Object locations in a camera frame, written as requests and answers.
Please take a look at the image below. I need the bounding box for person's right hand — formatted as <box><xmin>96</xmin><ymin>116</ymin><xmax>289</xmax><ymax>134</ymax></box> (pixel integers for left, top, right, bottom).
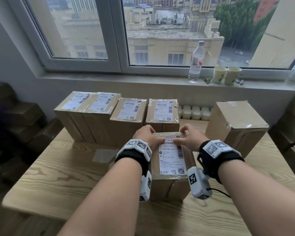
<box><xmin>179</xmin><ymin>124</ymin><xmax>211</xmax><ymax>152</ymax></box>

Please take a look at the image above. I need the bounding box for person's left hand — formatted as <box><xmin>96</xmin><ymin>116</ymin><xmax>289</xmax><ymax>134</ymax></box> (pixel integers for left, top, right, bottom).
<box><xmin>132</xmin><ymin>125</ymin><xmax>160</xmax><ymax>146</ymax></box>

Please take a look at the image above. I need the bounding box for white shipping label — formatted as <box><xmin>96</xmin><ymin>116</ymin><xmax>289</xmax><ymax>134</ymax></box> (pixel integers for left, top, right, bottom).
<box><xmin>158</xmin><ymin>138</ymin><xmax>187</xmax><ymax>176</ymax></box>

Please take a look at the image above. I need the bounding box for small labelled cardboard box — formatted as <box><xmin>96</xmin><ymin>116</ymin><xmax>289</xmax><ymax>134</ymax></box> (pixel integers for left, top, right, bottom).
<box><xmin>149</xmin><ymin>132</ymin><xmax>197</xmax><ymax>202</ymax></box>

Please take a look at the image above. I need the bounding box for person's left forearm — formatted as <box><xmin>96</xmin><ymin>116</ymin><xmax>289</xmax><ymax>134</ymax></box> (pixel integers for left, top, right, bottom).
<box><xmin>57</xmin><ymin>158</ymin><xmax>143</xmax><ymax>236</ymax></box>

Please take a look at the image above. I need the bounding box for person's right forearm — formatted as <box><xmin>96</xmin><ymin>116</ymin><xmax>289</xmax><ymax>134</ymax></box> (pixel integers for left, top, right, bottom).
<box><xmin>217</xmin><ymin>158</ymin><xmax>295</xmax><ymax>236</ymax></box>

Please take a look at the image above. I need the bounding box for white radiator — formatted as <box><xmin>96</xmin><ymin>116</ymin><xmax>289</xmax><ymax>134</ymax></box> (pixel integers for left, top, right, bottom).
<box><xmin>178</xmin><ymin>105</ymin><xmax>213</xmax><ymax>121</ymax></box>

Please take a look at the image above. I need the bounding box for left wrist marker band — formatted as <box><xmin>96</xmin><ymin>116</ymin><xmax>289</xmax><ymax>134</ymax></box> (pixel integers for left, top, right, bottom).
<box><xmin>115</xmin><ymin>139</ymin><xmax>153</xmax><ymax>178</ymax></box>

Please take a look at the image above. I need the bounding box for wrist marker band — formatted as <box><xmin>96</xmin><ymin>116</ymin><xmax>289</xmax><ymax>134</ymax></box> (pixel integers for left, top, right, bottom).
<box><xmin>199</xmin><ymin>140</ymin><xmax>245</xmax><ymax>185</ymax></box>
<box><xmin>115</xmin><ymin>139</ymin><xmax>153</xmax><ymax>178</ymax></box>

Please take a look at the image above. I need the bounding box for right wrist marker band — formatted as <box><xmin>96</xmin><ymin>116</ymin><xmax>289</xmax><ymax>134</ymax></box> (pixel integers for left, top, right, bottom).
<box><xmin>199</xmin><ymin>140</ymin><xmax>245</xmax><ymax>185</ymax></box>

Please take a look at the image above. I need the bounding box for taped cardboard box without label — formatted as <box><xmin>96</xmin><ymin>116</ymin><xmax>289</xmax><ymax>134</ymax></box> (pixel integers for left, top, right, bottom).
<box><xmin>205</xmin><ymin>100</ymin><xmax>270</xmax><ymax>159</ymax></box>

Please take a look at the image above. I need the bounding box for clear label backing sheet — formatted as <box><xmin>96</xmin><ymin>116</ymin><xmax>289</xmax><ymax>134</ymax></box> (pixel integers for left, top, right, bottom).
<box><xmin>92</xmin><ymin>148</ymin><xmax>119</xmax><ymax>164</ymax></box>

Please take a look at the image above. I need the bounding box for paper cup with green print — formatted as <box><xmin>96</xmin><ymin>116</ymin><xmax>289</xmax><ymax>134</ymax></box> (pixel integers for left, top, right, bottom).
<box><xmin>212</xmin><ymin>66</ymin><xmax>228</xmax><ymax>84</ymax></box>
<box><xmin>224</xmin><ymin>66</ymin><xmax>242</xmax><ymax>86</ymax></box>

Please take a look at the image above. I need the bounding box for clear plastic water bottle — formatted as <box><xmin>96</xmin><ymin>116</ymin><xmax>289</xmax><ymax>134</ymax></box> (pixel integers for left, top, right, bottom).
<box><xmin>188</xmin><ymin>41</ymin><xmax>206</xmax><ymax>83</ymax></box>

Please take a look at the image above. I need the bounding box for brown pile of cardboard boxes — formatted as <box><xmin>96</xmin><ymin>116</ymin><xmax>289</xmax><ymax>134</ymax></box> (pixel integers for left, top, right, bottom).
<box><xmin>268</xmin><ymin>90</ymin><xmax>295</xmax><ymax>187</ymax></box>

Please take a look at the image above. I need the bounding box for dark pile of cardboard boxes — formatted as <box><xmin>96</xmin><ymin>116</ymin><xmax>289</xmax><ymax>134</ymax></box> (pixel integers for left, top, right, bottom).
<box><xmin>0</xmin><ymin>82</ymin><xmax>62</xmax><ymax>185</ymax></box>

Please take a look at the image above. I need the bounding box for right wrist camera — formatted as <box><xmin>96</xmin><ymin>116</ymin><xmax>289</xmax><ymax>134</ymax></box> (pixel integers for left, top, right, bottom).
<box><xmin>187</xmin><ymin>166</ymin><xmax>213</xmax><ymax>200</ymax></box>

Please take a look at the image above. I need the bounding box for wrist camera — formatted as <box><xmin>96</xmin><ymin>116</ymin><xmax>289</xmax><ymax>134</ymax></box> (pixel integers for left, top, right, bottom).
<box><xmin>187</xmin><ymin>166</ymin><xmax>213</xmax><ymax>200</ymax></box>
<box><xmin>138</xmin><ymin>170</ymin><xmax>152</xmax><ymax>202</ymax></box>

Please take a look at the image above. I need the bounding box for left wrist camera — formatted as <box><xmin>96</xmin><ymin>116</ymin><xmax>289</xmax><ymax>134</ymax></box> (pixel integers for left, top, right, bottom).
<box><xmin>138</xmin><ymin>170</ymin><xmax>152</xmax><ymax>202</ymax></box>

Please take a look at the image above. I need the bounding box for black camera cable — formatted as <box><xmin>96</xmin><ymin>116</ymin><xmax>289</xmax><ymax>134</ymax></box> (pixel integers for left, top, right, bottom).
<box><xmin>209</xmin><ymin>187</ymin><xmax>231</xmax><ymax>198</ymax></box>

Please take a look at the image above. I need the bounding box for white window frame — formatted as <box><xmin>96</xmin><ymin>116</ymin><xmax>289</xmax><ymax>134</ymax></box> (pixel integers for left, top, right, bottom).
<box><xmin>5</xmin><ymin>0</ymin><xmax>295</xmax><ymax>80</ymax></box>

